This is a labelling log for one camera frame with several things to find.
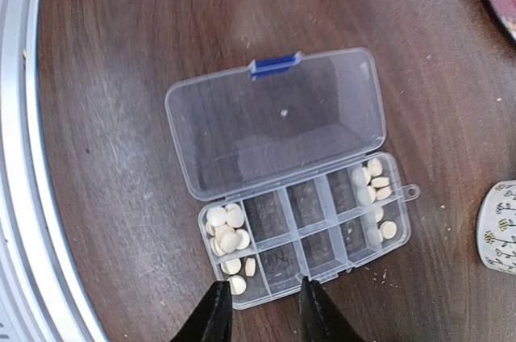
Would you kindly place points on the clear plastic pill organizer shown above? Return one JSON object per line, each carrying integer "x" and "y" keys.
{"x": 280, "y": 137}

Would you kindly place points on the cream pills in organizer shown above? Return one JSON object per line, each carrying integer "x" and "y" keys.
{"x": 230, "y": 243}

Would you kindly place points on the patterned mug yellow inside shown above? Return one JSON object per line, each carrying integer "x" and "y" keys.
{"x": 495, "y": 228}

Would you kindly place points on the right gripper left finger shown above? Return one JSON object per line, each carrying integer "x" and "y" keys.
{"x": 211, "y": 320}

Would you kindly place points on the white pills in organizer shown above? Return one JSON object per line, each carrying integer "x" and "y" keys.
{"x": 371, "y": 188}

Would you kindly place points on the front aluminium rail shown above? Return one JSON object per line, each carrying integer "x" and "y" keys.
{"x": 42, "y": 297}

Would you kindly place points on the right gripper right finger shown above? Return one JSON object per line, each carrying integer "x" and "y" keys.
{"x": 321, "y": 319}

